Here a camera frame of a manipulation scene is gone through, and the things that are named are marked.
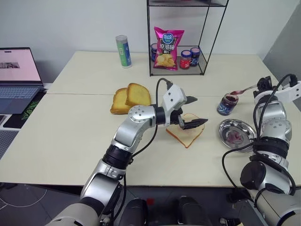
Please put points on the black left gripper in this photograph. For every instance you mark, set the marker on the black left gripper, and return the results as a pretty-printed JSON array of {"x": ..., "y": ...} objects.
[{"x": 176, "y": 116}]

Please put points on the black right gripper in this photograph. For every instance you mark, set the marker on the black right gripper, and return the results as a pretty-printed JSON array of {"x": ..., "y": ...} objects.
[{"x": 268, "y": 83}]

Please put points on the metal spoon with jam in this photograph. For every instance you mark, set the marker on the metal spoon with jam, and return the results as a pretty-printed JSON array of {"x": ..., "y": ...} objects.
[{"x": 245, "y": 89}]

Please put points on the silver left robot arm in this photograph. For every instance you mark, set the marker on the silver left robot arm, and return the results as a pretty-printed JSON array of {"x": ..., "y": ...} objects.
[{"x": 131, "y": 131}]

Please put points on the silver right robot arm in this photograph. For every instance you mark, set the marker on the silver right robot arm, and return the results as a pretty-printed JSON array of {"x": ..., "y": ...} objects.
[{"x": 272, "y": 113}]

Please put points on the white bread slice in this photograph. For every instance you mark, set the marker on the white bread slice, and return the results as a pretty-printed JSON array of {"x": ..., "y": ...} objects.
[{"x": 188, "y": 139}]

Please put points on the open blueberry jam jar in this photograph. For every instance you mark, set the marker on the open blueberry jam jar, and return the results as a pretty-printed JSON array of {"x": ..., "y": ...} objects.
[{"x": 227, "y": 106}]

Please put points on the red jam jar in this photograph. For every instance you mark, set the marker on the red jam jar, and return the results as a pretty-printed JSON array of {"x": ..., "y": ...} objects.
[{"x": 185, "y": 60}]

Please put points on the blue jam jar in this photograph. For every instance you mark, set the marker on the blue jam jar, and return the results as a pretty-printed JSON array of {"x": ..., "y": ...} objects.
[
  {"x": 154, "y": 52},
  {"x": 195, "y": 57}
]

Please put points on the golden toast slice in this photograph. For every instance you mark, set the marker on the golden toast slice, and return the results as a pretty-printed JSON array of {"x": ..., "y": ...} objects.
[
  {"x": 118, "y": 103},
  {"x": 138, "y": 95}
]

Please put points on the round steel plate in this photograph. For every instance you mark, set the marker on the round steel plate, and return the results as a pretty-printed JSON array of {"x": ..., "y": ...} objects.
[{"x": 235, "y": 136}]

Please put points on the pink potato chips bag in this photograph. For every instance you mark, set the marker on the pink potato chips bag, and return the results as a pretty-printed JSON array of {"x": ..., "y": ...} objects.
[{"x": 167, "y": 50}]

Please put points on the green blue cylindrical canister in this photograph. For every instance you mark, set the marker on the green blue cylindrical canister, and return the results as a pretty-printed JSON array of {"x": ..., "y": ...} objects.
[{"x": 124, "y": 53}]

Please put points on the dark rounded shape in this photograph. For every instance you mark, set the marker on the dark rounded shape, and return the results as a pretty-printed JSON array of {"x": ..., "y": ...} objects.
[
  {"x": 190, "y": 212},
  {"x": 136, "y": 213}
]

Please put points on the black green desk mat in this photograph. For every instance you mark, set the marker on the black green desk mat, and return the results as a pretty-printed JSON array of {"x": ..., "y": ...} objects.
[{"x": 30, "y": 110}]

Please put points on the open grey laptop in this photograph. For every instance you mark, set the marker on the open grey laptop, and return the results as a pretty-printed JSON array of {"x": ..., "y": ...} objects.
[{"x": 16, "y": 77}]

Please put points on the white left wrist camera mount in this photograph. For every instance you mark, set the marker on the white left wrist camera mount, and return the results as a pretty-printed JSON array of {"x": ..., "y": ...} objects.
[{"x": 174, "y": 97}]

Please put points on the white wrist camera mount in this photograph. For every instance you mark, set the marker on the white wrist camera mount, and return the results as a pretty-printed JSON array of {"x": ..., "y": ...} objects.
[
  {"x": 291, "y": 90},
  {"x": 174, "y": 97}
]

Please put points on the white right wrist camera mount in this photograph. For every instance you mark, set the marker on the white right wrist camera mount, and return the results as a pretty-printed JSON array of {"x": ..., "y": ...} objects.
[{"x": 291, "y": 90}]

